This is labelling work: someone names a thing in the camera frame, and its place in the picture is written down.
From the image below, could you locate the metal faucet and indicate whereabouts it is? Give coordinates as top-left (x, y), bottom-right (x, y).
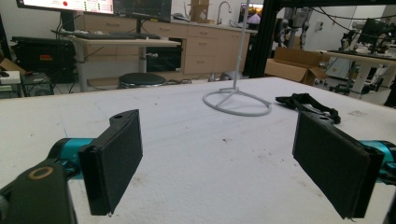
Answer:
top-left (216, 0), bottom-right (233, 26)

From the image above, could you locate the open cardboard box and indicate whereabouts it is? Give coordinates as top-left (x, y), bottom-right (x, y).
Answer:
top-left (263, 47), bottom-right (331, 87)

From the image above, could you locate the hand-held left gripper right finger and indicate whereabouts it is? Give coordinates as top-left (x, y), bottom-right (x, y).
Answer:
top-left (292, 110), bottom-right (396, 220)

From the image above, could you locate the white work table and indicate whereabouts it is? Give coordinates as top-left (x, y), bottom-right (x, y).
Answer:
top-left (322, 49), bottom-right (396, 95)

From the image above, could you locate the white ring-base stand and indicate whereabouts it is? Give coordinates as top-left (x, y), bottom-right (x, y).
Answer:
top-left (202, 0), bottom-right (273, 118)

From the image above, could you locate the grey robot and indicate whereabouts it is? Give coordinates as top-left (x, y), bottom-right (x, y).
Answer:
top-left (274, 7), bottom-right (313, 50)

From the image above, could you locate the wooden drawer cabinet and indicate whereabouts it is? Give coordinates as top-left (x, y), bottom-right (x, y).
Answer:
top-left (74, 13), bottom-right (252, 82)

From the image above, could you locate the wooden standing desk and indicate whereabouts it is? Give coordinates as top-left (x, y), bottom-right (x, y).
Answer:
top-left (50, 29), bottom-right (182, 93)

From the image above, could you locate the black equipment case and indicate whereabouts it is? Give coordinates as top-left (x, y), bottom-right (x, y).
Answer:
top-left (10, 35), bottom-right (78, 85)

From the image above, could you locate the black keyboard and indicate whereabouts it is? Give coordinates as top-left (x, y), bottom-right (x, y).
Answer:
top-left (74, 32), bottom-right (162, 41)

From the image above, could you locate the white flat box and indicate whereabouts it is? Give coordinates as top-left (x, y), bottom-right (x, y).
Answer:
top-left (0, 70), bottom-right (22, 86)

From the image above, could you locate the black metal frame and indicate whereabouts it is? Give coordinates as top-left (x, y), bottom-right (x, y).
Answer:
top-left (248, 0), bottom-right (396, 79)

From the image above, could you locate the computer monitor with dark screen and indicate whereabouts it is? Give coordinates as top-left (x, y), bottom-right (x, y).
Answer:
top-left (113, 0), bottom-right (173, 23)

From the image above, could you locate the computer monitor with white screen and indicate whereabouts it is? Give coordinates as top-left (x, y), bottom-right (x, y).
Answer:
top-left (15, 0), bottom-right (115, 15)

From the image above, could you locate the black round stool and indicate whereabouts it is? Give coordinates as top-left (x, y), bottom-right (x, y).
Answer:
top-left (118, 72), bottom-right (167, 90)

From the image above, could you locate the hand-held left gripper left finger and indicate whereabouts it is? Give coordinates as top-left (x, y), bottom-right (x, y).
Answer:
top-left (49, 108), bottom-right (144, 217)

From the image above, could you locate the small colourful screen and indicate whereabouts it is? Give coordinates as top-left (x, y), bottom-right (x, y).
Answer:
top-left (239, 2), bottom-right (264, 25)

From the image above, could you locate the small cardboard carton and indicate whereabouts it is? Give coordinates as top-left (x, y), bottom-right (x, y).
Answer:
top-left (189, 0), bottom-right (216, 25)

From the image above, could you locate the black strap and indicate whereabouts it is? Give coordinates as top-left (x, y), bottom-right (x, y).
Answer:
top-left (275, 92), bottom-right (342, 125)

